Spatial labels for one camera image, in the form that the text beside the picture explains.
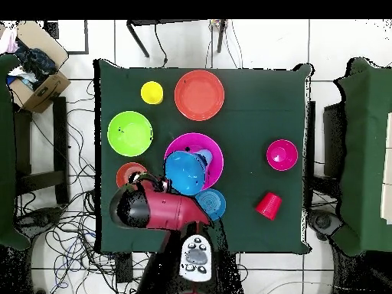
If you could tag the black metal table frame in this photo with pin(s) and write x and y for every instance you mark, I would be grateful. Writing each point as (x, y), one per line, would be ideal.
(137, 38)

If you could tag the small orange bowl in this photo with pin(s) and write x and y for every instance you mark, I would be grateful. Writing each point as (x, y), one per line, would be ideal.
(125, 173)

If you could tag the large blue bowl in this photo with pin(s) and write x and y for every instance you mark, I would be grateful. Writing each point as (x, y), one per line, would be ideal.
(183, 173)

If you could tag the beige board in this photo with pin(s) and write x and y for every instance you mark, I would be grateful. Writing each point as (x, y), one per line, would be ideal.
(387, 168)

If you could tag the green cloth covered table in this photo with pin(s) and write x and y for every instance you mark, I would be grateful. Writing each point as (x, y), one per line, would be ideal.
(364, 153)
(6, 153)

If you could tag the red cup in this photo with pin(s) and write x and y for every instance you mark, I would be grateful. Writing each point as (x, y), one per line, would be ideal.
(269, 206)

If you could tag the small crimson bowl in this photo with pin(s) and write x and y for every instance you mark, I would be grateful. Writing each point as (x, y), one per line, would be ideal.
(281, 154)

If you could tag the black bench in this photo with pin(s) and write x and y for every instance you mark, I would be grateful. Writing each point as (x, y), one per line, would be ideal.
(61, 147)

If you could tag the large orange bowl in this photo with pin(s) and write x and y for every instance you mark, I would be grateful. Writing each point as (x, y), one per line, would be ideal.
(199, 95)

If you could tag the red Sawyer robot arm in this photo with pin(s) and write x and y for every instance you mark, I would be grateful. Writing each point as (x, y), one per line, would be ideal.
(165, 208)

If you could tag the dark clothes bundle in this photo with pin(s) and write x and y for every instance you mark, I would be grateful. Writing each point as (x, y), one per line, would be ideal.
(36, 64)

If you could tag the dark green tablecloth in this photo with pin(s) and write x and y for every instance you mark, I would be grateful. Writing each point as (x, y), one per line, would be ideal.
(260, 128)

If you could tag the small blue bowl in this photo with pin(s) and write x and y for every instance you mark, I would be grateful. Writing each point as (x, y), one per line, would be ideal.
(214, 203)

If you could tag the blue cup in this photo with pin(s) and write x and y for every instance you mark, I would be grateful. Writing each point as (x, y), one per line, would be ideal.
(206, 156)

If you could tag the large pink bowl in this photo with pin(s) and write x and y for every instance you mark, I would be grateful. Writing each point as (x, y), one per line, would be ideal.
(214, 171)

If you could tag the cardboard box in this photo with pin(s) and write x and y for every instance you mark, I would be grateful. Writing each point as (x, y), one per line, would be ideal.
(46, 92)

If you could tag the black power strip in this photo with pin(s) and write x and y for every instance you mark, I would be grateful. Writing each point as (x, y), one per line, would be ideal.
(124, 269)

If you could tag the black box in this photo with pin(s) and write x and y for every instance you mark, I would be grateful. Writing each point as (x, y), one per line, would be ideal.
(333, 137)

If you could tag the yellow cup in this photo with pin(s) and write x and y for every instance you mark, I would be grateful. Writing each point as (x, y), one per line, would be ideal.
(152, 92)

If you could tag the green bowl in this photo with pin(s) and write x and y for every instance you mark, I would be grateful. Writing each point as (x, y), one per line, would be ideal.
(130, 133)

